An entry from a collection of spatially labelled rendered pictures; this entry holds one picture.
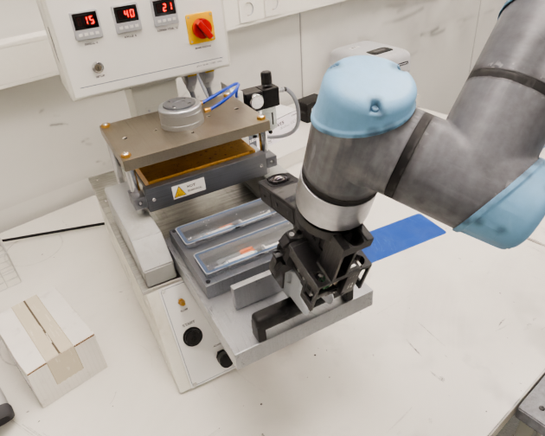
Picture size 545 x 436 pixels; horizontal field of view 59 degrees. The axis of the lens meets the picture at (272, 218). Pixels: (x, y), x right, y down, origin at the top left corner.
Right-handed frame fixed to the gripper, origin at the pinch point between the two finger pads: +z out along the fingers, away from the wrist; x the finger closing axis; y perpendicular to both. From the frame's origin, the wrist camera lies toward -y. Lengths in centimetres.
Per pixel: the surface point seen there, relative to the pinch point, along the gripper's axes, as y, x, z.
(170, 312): -12.4, -14.1, 17.4
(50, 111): -87, -19, 31
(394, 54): -80, 91, 34
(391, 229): -19, 44, 34
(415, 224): -17, 50, 33
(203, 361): -5.0, -11.5, 24.7
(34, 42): -89, -18, 12
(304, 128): -72, 53, 49
